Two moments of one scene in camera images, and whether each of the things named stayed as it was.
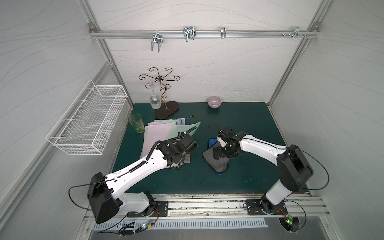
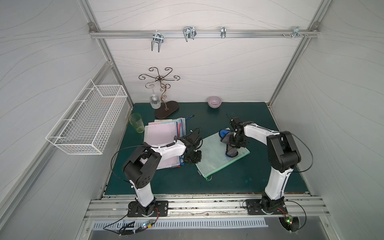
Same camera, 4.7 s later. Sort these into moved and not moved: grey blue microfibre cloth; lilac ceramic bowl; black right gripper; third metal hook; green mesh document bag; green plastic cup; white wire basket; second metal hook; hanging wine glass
Moved: black right gripper; grey blue microfibre cloth; green mesh document bag
Not moved: lilac ceramic bowl; third metal hook; hanging wine glass; green plastic cup; second metal hook; white wire basket
